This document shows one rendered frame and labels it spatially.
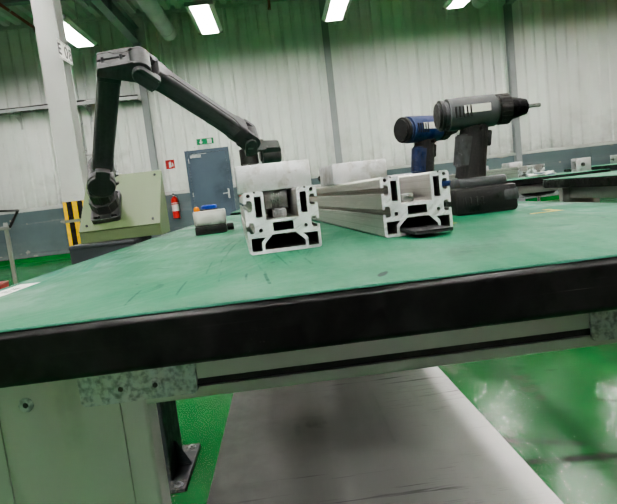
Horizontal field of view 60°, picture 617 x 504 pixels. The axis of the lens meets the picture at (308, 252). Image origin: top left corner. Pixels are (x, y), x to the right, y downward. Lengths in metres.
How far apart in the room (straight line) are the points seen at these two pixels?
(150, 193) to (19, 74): 12.30
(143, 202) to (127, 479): 1.28
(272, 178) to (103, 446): 0.43
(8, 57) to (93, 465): 13.73
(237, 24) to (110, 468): 12.73
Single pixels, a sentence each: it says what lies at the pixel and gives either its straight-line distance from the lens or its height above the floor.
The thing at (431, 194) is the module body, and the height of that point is 0.83.
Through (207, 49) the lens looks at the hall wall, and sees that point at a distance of 13.02.
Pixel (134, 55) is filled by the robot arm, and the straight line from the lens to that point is 1.46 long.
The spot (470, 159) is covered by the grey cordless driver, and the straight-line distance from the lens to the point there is 1.06.
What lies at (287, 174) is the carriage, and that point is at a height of 0.89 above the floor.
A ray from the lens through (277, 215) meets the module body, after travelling 0.77.
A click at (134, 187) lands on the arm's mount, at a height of 0.94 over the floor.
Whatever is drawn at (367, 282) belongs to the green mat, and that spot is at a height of 0.78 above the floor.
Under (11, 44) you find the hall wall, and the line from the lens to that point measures 14.25.
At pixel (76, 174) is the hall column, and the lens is 7.86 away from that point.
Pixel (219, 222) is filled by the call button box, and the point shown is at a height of 0.81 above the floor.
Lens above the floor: 0.86
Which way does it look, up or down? 6 degrees down
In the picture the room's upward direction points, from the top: 7 degrees counter-clockwise
